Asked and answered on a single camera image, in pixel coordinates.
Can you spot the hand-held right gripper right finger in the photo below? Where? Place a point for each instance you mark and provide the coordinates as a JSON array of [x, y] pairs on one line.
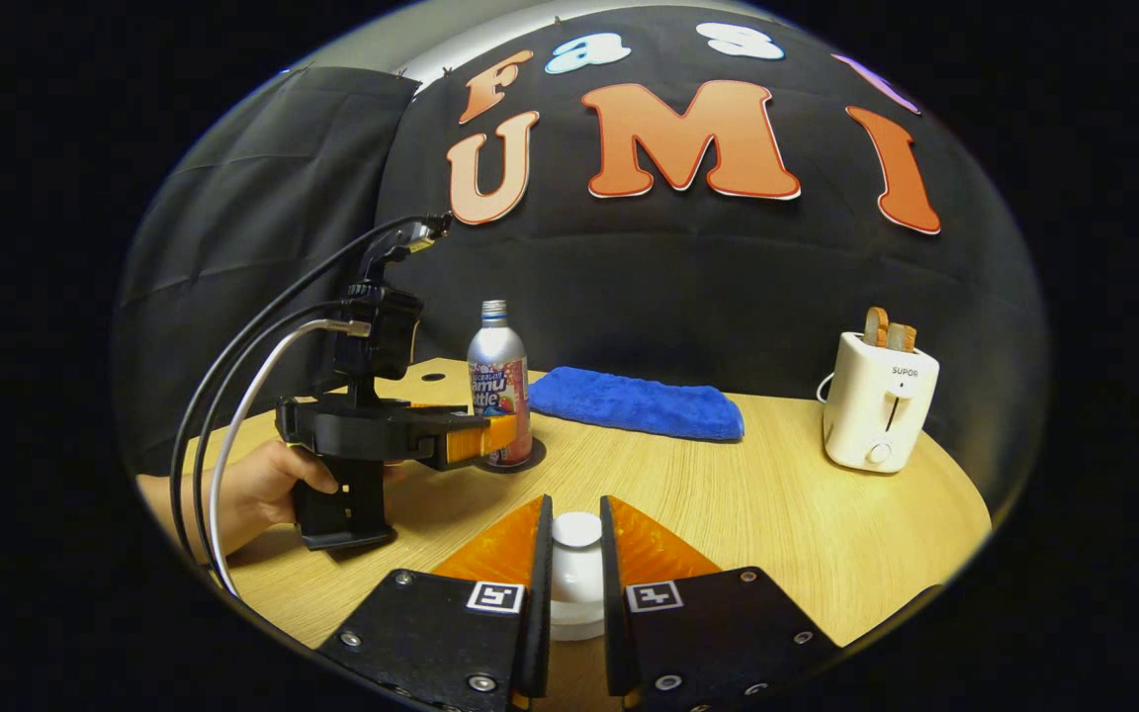
[[614, 633]]

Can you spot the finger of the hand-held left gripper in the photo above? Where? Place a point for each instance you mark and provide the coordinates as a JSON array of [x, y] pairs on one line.
[[441, 404], [476, 440]]

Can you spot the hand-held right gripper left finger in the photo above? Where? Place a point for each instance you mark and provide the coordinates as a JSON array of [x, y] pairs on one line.
[[540, 633]]

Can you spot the dark round coaster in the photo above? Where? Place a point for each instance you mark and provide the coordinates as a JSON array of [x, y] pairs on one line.
[[536, 455]]

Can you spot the silver water bottle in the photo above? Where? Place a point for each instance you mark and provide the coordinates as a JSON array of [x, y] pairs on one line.
[[497, 366]]

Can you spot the blue towel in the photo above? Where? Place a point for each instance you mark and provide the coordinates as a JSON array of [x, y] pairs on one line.
[[629, 400]]

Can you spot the white toaster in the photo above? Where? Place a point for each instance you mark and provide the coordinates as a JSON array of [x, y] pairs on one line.
[[876, 405]]

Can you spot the brown toast slice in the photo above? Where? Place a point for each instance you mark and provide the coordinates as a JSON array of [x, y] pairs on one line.
[[902, 338], [876, 326]]

